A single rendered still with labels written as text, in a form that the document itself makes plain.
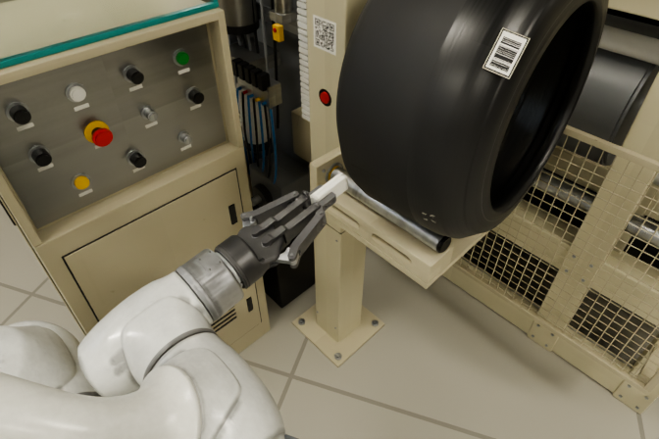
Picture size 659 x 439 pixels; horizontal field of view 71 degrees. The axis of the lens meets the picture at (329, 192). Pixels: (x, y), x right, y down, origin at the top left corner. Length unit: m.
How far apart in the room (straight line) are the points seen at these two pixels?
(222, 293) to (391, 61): 0.43
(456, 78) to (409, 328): 1.41
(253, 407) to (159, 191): 0.79
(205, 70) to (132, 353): 0.77
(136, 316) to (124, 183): 0.64
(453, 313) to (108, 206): 1.41
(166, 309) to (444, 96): 0.47
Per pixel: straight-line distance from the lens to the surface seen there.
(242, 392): 0.54
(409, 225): 1.04
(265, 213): 0.73
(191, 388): 0.51
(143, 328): 0.61
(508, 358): 2.00
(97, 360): 0.64
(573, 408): 1.99
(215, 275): 0.64
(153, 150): 1.22
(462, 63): 0.70
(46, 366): 0.83
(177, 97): 1.19
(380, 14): 0.79
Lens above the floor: 1.63
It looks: 41 degrees down
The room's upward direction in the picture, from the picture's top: straight up
